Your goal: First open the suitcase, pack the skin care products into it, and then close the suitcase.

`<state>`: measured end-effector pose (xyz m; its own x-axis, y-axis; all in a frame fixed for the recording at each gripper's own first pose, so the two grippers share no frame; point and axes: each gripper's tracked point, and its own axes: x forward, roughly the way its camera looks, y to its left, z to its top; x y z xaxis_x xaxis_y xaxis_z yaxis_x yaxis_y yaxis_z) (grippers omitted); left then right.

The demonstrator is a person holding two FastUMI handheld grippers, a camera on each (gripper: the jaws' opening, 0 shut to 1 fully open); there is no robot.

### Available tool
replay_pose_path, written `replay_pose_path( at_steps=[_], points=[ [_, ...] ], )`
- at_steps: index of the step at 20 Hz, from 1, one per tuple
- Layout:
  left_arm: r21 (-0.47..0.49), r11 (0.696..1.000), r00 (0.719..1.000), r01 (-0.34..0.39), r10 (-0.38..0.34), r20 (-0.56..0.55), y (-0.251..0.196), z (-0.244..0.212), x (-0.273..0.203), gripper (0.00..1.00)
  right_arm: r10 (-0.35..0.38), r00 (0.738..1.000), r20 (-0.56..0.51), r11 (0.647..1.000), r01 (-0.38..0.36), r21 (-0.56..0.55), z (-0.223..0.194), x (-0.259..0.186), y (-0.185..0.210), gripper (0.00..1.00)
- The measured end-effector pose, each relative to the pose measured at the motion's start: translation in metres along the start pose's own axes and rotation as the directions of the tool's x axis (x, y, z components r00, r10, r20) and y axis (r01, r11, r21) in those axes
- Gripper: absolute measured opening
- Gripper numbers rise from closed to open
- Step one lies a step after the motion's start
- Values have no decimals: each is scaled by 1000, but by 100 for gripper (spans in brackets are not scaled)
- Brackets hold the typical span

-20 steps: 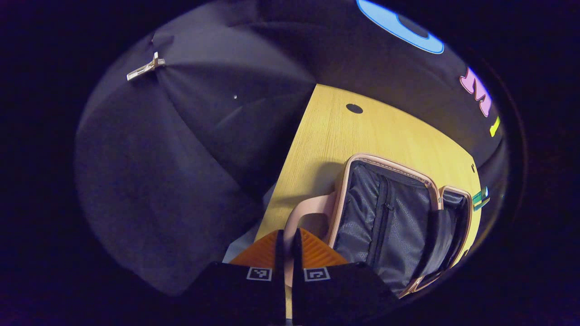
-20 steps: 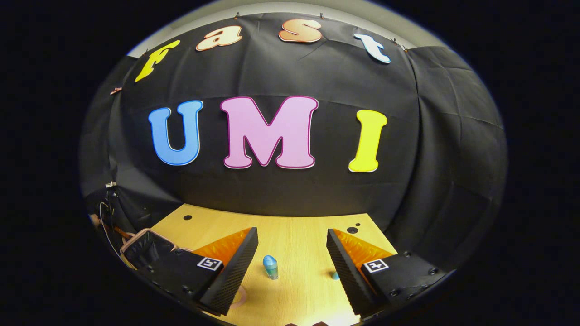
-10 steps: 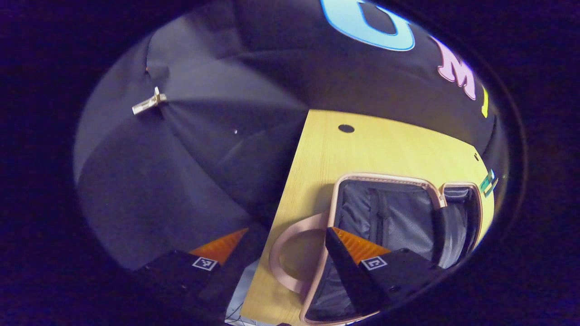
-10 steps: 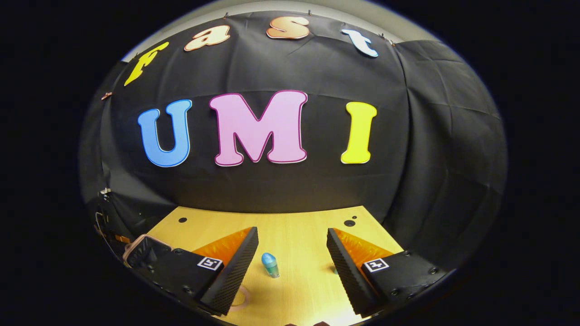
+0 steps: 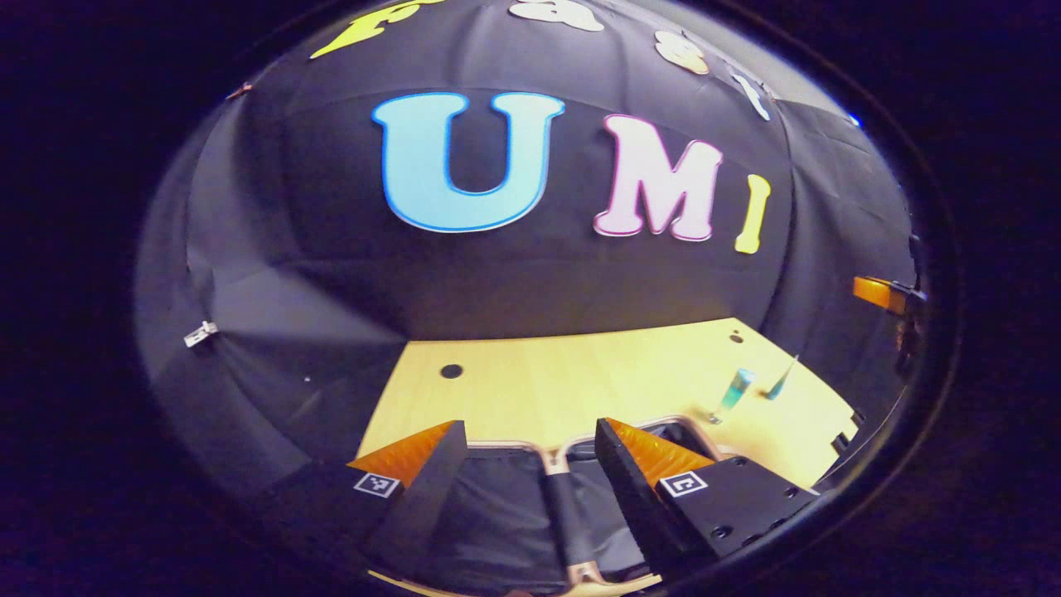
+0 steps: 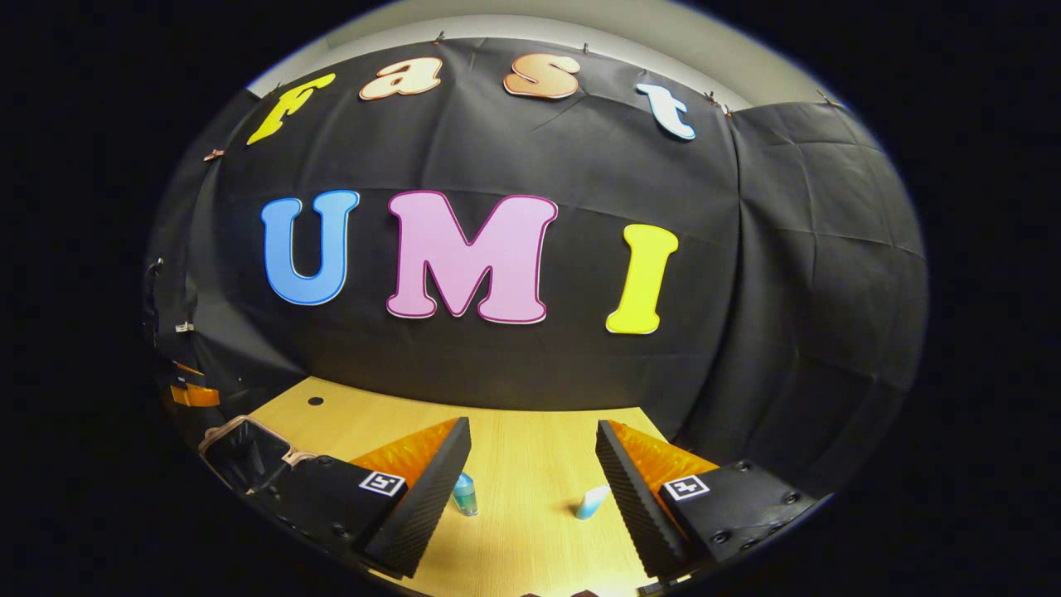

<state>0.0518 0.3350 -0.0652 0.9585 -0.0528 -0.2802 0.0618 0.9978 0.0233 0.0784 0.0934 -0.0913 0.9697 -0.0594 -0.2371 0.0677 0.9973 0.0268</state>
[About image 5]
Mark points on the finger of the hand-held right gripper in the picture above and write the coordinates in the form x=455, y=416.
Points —
x=872, y=293

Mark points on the small pink clip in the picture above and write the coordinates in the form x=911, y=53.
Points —
x=240, y=89

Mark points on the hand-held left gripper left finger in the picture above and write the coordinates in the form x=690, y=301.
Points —
x=427, y=497

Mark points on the blue clear skin care bottle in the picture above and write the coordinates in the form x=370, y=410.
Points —
x=736, y=388

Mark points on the small white clip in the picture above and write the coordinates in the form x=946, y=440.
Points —
x=201, y=333

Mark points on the blue skin care tube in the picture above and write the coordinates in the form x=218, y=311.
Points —
x=779, y=385

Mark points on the black backdrop cloth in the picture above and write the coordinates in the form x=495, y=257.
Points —
x=331, y=249

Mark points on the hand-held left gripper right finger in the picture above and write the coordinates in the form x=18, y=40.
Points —
x=626, y=489

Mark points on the pink suitcase with black lining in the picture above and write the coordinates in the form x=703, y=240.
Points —
x=497, y=514

